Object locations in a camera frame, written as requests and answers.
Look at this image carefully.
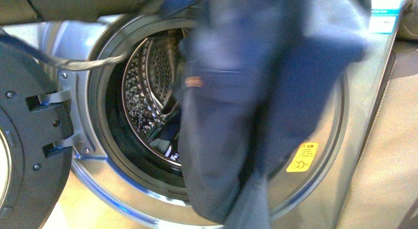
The washing machine round door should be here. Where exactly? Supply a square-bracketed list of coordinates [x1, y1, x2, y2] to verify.
[0, 45, 73, 229]

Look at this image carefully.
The dark navy blue garment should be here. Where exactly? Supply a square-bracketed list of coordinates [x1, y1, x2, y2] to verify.
[163, 0, 371, 229]

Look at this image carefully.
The grey cable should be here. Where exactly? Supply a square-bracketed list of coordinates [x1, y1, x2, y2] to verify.
[0, 28, 131, 72]

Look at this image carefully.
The grey front-load washing machine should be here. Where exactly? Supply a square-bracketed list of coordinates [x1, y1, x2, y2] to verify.
[0, 0, 406, 229]

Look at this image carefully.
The yellow warning sticker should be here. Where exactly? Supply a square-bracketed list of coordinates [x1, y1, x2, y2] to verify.
[286, 142, 319, 172]

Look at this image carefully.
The grey cabinet beside washer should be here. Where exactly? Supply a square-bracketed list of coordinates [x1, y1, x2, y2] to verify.
[336, 0, 418, 229]

